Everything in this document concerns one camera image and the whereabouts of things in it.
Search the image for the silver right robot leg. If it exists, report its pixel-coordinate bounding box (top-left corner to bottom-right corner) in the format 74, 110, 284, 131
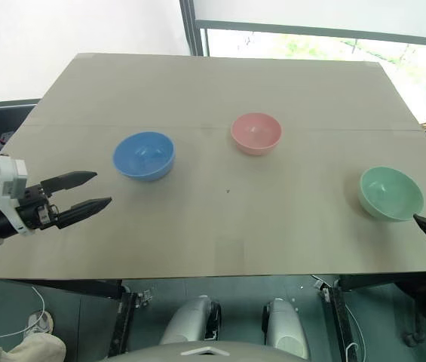
261, 297, 311, 361

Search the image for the green bowl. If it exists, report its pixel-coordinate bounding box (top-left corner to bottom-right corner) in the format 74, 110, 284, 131
357, 166, 424, 223

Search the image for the pink-red bowl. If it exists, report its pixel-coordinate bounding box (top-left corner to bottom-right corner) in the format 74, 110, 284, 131
229, 112, 283, 156

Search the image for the grey robot torso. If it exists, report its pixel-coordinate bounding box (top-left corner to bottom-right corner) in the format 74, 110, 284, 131
99, 340, 311, 362

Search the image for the blue bowl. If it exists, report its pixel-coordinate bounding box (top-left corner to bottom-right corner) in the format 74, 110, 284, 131
112, 130, 176, 183

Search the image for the silver robot leg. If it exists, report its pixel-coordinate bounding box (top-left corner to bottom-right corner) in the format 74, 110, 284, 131
261, 297, 311, 361
158, 296, 223, 346

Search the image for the white cable on table leg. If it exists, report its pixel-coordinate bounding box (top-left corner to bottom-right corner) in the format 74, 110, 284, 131
311, 274, 361, 362

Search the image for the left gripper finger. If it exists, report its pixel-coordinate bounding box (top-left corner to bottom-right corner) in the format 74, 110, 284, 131
54, 197, 113, 230
40, 171, 98, 197

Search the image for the black wheeled chair base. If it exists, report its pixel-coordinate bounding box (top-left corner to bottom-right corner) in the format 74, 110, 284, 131
394, 281, 426, 347

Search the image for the silver left robot leg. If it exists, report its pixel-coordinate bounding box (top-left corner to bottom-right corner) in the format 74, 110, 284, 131
158, 296, 223, 346

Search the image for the dark window frame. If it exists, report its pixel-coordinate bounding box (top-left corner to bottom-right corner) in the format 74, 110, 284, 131
178, 0, 426, 58

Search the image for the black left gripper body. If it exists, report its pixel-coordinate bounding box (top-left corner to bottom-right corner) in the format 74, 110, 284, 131
15, 183, 62, 232

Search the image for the black table leg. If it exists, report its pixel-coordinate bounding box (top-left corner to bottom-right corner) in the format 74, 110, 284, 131
326, 285, 361, 362
108, 289, 141, 357

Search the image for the beige trouser leg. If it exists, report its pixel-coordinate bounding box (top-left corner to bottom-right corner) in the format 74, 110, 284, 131
0, 333, 68, 362

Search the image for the thin white floor cable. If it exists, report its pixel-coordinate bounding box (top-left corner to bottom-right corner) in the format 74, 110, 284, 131
0, 285, 48, 345

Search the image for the white sneaker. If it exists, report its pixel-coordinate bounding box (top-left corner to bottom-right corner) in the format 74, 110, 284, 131
23, 310, 55, 339

